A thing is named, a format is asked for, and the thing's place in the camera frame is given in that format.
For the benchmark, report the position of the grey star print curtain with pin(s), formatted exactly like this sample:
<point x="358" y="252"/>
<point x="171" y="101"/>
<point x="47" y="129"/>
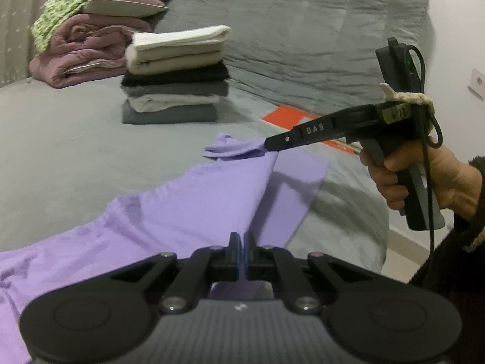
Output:
<point x="19" y="26"/>

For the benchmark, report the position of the person's right forearm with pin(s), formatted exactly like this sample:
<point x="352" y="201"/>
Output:
<point x="454" y="273"/>

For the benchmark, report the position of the pink pillow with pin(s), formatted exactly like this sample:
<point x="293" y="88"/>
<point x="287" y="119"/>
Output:
<point x="125" y="5"/>

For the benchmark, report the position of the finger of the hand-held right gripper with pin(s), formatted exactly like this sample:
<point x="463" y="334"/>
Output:
<point x="282" y="140"/>

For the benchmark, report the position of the folded pink quilt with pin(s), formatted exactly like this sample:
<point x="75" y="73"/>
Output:
<point x="83" y="49"/>

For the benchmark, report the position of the orange book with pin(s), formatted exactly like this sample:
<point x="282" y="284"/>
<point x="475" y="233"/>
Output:
<point x="291" y="119"/>

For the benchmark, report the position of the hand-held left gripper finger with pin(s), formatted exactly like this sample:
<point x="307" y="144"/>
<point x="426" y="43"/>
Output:
<point x="239" y="261"/>
<point x="246" y="261"/>

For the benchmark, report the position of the white wall socket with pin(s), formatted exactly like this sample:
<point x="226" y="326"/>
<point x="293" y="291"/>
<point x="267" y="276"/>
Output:
<point x="478" y="83"/>

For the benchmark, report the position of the purple shirt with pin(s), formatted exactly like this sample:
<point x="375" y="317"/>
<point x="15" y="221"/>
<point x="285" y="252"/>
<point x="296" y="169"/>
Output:
<point x="182" y="212"/>

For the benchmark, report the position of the green floral cloth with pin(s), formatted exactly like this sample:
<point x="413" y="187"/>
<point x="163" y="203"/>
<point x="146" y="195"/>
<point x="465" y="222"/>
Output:
<point x="64" y="3"/>

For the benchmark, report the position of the stack of folded clothes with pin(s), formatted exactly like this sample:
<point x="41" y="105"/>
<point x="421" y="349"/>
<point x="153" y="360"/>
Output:
<point x="174" y="83"/>

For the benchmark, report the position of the grey quilt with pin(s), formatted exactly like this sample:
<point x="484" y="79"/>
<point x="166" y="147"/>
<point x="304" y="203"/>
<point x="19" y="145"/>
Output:
<point x="303" y="38"/>

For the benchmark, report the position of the person's right hand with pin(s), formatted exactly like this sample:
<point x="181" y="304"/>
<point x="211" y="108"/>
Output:
<point x="454" y="182"/>

